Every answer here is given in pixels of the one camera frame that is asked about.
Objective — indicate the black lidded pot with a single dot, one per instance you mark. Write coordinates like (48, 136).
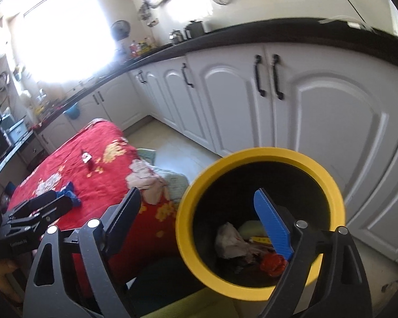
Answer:
(195, 28)

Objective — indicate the steel kettle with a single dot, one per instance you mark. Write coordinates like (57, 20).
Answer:
(175, 35)

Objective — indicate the round wall plate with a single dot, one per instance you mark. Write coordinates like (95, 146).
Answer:
(120, 28)

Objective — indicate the black countertop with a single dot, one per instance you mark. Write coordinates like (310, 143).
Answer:
(285, 31)

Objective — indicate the red floral tablecloth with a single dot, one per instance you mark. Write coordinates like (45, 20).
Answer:
(69, 159)

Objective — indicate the blue bowl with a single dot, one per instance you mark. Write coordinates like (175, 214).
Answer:
(72, 112)

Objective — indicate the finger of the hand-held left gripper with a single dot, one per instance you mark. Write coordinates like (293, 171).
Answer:
(53, 208)
(36, 202)

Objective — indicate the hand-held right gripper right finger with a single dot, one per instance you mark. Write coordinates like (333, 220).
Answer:
(272, 225)

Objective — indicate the bright window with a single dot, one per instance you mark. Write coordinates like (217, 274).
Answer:
(59, 29)

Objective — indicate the crumpled white tissue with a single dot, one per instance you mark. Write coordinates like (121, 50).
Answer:
(229, 241)

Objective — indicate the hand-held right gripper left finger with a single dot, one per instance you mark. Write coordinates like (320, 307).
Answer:
(126, 215)

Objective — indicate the small yellow carton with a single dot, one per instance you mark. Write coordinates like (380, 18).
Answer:
(260, 239)

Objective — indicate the brown candy wrapper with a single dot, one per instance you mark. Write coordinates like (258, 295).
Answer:
(85, 155)

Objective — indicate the yellow trash bin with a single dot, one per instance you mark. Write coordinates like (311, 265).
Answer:
(199, 185)

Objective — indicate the yellow packet in bin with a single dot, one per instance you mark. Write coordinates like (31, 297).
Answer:
(252, 228)

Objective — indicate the red plastic bag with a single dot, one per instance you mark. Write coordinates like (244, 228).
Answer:
(272, 264)

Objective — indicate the small hanging utensil rack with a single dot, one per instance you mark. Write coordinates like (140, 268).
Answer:
(147, 13)

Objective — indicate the group of condiment bottles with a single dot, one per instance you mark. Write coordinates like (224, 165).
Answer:
(141, 45)

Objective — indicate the white base cabinets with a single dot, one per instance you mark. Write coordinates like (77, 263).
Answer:
(335, 122)

